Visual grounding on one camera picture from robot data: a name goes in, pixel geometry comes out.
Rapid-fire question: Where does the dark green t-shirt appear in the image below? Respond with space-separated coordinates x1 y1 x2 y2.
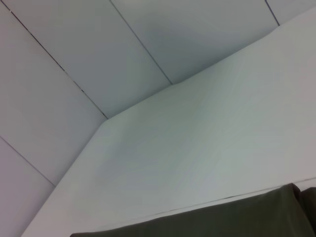
70 182 316 237

